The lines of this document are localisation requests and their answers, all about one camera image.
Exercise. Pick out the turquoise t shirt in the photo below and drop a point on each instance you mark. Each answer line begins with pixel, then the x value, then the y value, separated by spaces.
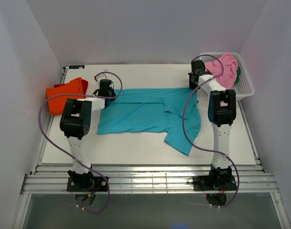
pixel 172 111

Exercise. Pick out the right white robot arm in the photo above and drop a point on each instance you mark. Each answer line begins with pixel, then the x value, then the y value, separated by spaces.
pixel 221 114

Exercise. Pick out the green t shirt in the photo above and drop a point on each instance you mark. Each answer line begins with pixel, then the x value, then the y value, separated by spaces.
pixel 238 75

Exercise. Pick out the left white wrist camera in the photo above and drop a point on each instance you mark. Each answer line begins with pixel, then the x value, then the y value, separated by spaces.
pixel 100 77

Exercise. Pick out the blue table label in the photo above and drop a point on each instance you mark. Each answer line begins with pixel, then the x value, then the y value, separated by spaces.
pixel 76 67

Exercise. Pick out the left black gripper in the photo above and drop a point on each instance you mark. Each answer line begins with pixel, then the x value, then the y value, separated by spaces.
pixel 113 94

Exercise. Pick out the pink t shirt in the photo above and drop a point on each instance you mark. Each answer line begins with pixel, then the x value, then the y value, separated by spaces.
pixel 230 65

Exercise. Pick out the aluminium front rail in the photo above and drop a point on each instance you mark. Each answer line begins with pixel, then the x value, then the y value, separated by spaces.
pixel 146 179

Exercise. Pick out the white plastic basket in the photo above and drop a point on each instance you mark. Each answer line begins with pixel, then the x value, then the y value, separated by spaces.
pixel 244 87

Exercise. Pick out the folded red t shirt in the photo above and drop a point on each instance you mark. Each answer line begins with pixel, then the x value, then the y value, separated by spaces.
pixel 83 82

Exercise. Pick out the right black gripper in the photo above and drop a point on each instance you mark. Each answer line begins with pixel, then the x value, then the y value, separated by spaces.
pixel 191 86

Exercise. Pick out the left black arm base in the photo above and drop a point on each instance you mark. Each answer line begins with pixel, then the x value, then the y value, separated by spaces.
pixel 86 182

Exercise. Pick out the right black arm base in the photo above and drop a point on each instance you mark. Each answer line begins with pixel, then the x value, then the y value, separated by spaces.
pixel 204 183

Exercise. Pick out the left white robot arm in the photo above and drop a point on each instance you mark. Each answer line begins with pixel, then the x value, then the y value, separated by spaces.
pixel 76 124

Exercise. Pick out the folded orange t shirt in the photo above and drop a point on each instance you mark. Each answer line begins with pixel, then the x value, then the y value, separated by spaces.
pixel 56 105

